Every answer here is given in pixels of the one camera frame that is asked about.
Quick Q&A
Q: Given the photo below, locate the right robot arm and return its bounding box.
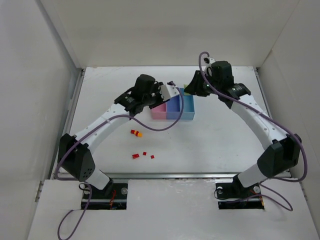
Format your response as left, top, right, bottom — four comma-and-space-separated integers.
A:
184, 57, 301, 199

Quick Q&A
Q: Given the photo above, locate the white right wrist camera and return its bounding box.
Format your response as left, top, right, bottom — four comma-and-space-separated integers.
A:
203, 57, 216, 77

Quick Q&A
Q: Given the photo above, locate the aluminium right rail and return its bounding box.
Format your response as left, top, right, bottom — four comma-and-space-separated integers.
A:
253, 67, 272, 119

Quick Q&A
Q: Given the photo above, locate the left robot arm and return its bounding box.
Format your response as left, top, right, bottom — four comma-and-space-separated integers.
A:
54, 74, 164, 196

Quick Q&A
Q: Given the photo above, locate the aluminium left rail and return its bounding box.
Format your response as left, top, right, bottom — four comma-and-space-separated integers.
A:
47, 68, 86, 180

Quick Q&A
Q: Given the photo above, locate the red and orange lego stack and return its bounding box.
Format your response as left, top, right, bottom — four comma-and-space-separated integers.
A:
130, 129, 143, 138

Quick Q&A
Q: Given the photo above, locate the red lego brick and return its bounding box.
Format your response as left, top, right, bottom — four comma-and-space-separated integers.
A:
132, 153, 140, 159

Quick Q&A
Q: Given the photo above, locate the aluminium rail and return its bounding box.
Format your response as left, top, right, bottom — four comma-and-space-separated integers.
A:
253, 67, 272, 119
47, 68, 86, 180
53, 170, 292, 181

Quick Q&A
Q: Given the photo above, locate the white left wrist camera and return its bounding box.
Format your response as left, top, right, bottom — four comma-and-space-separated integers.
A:
159, 81, 180, 102

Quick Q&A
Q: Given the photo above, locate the light blue plastic bin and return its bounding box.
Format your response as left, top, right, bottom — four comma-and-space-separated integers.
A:
180, 87, 195, 121

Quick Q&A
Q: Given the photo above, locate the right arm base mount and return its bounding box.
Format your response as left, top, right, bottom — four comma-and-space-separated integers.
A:
214, 182, 265, 210

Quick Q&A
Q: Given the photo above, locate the aluminium front rail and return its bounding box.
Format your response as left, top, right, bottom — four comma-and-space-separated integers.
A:
53, 170, 292, 181

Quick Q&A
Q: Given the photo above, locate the pink plastic bin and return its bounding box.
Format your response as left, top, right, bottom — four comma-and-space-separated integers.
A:
151, 103, 167, 120

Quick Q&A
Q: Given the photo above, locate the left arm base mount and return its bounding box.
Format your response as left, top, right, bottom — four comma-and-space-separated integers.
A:
78, 182, 128, 210

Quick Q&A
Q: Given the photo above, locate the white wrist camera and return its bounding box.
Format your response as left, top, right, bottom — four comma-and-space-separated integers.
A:
159, 81, 180, 102
203, 57, 216, 77

